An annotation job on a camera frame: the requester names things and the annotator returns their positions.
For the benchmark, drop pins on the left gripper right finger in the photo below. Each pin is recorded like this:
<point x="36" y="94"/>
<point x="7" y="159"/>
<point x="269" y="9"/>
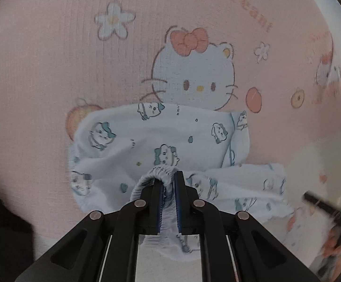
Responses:
<point x="234" y="247"/>

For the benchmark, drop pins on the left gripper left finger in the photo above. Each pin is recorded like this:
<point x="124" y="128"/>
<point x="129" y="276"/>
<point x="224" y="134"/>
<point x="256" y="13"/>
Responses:
<point x="101" y="247"/>

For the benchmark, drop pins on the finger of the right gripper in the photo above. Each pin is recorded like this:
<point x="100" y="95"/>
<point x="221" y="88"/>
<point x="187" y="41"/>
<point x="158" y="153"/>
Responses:
<point x="321" y="204"/>

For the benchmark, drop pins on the light blue cartoon print shorts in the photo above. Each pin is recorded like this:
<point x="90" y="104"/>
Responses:
<point x="116" y="152"/>

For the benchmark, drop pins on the black garment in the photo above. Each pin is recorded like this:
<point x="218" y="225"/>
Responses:
<point x="16" y="245"/>

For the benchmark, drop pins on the pink white Hello Kitty blanket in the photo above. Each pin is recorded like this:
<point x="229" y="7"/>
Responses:
<point x="277" y="60"/>

